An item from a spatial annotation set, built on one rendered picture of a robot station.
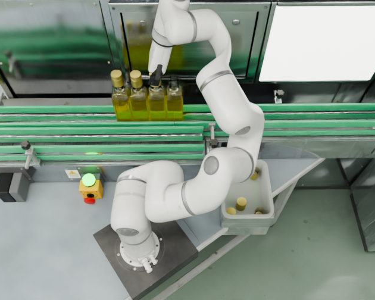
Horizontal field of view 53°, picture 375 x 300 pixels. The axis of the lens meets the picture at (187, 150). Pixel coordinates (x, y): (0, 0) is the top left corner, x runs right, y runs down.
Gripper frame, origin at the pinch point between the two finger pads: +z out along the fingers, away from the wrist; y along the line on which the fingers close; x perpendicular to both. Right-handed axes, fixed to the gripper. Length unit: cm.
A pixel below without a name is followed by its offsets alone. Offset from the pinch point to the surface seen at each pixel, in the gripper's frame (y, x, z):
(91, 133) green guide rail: 6.6, -16.7, 26.7
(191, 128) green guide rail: 6.3, 15.9, 15.7
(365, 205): 1, 123, 65
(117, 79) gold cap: 1.8, -10.9, 2.8
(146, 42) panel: -12.4, -3.6, -1.0
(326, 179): -16, 108, 71
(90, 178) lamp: 19.5, -15.0, 35.0
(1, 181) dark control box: 20, -45, 45
